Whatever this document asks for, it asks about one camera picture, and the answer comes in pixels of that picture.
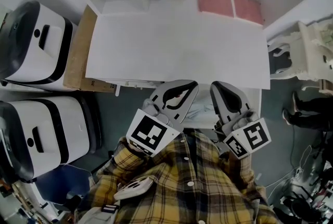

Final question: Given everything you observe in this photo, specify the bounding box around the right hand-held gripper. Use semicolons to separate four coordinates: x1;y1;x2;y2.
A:
210;81;272;160

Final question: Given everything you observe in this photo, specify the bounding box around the grey bag with striped strap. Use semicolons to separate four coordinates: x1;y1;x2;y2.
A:
78;203;120;224

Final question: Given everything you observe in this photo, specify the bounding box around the white smartphone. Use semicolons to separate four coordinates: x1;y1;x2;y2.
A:
113;176;154;201

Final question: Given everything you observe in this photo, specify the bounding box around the cream ornate side table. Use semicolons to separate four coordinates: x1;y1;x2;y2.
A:
267;21;333;95

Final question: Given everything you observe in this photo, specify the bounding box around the person's left forearm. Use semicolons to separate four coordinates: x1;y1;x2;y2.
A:
111;139;157;174

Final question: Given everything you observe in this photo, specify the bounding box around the white desk drawer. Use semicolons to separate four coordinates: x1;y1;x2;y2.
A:
182;84;262;130

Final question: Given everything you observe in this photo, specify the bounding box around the brown cardboard box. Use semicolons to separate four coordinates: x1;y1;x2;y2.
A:
62;5;118;93

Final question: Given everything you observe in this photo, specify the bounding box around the white desk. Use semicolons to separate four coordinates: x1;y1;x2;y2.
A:
85;10;271;130

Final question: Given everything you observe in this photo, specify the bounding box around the white power cable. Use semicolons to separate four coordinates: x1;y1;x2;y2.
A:
265;144;313;192

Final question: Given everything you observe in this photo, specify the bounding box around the pink square mat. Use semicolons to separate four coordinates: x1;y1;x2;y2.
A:
197;0;234;17
232;0;264;24

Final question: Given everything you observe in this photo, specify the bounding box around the dark blue mat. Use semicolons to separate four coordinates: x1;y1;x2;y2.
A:
35;163;92;205

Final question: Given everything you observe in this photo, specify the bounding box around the person's right forearm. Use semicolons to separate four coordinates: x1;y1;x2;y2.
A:
220;152;255;190

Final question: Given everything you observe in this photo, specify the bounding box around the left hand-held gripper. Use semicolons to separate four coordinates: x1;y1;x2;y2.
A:
125;79;200;158

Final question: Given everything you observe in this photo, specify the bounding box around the white and black robot machine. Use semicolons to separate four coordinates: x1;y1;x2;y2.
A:
0;95;101;183
0;1;79;92

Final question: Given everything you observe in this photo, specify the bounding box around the light blue cloth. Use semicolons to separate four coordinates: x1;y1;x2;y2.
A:
186;102;218;121

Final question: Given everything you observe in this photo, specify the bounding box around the yellow plaid shirt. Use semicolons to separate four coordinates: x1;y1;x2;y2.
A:
78;131;280;224

